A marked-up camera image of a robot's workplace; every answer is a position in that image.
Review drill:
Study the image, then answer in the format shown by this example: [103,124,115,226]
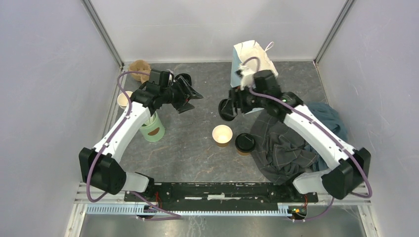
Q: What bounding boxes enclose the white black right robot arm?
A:
[219,67,373,201]

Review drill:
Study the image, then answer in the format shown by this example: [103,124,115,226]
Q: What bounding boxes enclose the brown paper coffee cup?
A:
[237,150,251,156]

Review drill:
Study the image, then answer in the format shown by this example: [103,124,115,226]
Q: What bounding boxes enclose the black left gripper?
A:
[160,76,203,114]

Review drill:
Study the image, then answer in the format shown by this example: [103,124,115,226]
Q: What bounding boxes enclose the black plastic cup lid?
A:
[235,133,256,152]

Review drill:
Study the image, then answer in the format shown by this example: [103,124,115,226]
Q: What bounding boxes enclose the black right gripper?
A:
[222,82,267,117]

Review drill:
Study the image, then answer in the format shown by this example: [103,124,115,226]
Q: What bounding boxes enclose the brown pulp cup carriers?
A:
[128,60,151,83]

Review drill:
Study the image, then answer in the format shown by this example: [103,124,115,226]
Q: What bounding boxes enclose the teal blue cloth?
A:
[304,102,348,172]

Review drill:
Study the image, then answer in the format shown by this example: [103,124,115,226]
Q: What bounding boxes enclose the stack of black lids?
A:
[175,73,192,86]

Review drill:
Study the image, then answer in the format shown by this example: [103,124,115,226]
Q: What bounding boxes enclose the light blue paper bag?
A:
[230,40,278,87]

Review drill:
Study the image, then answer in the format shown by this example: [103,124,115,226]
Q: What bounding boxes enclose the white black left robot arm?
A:
[79,69,203,202]

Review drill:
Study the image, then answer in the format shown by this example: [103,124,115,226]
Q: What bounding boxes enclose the green cup holder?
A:
[139,112,165,142]

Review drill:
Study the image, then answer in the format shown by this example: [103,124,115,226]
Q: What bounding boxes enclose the white slotted cable duct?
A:
[86,204,291,217]

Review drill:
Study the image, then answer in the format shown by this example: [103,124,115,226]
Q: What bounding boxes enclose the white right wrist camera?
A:
[236,65,255,90]

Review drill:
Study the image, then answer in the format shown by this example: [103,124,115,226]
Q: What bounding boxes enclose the dark grey checked cloth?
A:
[250,111,319,185]

